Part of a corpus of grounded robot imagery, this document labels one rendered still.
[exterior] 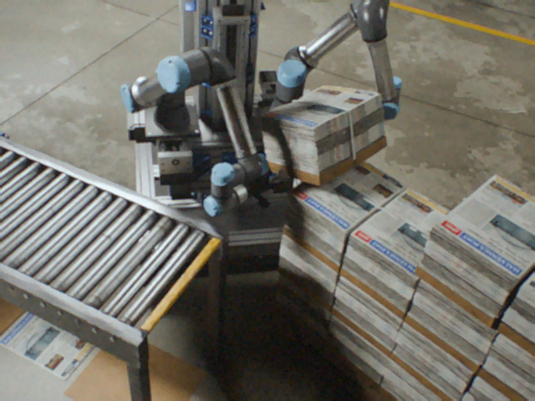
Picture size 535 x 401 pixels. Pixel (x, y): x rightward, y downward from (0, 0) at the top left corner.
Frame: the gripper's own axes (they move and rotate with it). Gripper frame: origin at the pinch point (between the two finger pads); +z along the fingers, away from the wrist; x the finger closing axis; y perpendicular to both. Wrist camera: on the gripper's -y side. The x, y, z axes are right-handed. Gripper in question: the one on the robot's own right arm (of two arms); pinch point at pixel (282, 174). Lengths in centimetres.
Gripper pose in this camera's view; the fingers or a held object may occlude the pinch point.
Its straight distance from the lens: 239.9
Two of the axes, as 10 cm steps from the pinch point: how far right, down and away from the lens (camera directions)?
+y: -1.6, -8.7, -4.6
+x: -6.6, -2.5, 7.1
